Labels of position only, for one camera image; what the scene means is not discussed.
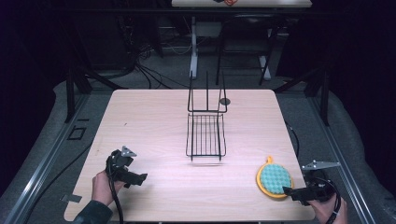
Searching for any person's left hand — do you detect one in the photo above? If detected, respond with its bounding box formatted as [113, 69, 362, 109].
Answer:
[91, 170, 126, 207]

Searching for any black floor cable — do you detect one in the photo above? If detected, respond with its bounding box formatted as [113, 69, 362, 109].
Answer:
[284, 120, 301, 159]
[28, 140, 94, 217]

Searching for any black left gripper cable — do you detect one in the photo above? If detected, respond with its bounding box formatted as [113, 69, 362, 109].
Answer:
[106, 157, 125, 224]

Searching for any white background table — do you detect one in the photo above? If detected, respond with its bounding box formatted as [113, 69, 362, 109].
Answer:
[171, 0, 313, 78]

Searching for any bundle of black floor cables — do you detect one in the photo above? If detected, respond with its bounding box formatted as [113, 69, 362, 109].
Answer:
[122, 18, 191, 91]

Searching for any person's right hand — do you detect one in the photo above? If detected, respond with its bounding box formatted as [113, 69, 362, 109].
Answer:
[305, 192, 349, 224]

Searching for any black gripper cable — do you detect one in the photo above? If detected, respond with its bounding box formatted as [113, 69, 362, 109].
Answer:
[106, 157, 125, 224]
[314, 176, 343, 224]

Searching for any black chair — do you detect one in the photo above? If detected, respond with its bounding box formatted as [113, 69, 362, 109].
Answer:
[215, 13, 283, 87]

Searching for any black wire rack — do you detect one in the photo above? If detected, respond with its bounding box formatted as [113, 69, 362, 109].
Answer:
[185, 70, 229, 162]

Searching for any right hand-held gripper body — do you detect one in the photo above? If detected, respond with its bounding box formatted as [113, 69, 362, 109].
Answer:
[300, 160, 341, 203]

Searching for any black metal stand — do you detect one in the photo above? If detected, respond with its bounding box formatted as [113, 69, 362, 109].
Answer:
[273, 63, 332, 127]
[64, 62, 129, 124]

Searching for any orange object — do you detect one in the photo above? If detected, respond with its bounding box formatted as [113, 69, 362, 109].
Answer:
[213, 0, 240, 7]

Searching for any yellow and teal round sponge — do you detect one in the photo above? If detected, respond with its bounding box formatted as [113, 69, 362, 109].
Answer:
[256, 155, 294, 200]

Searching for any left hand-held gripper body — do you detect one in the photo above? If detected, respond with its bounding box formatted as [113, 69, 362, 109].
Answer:
[106, 145, 138, 183]

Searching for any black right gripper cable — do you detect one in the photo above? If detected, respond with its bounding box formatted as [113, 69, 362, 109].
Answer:
[314, 176, 343, 224]

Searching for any grey tape strip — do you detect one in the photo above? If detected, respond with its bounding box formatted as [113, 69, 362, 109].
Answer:
[60, 193, 83, 203]

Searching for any metal floor rail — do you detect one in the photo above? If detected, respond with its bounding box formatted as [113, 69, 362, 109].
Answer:
[307, 95, 376, 224]
[2, 92, 92, 224]

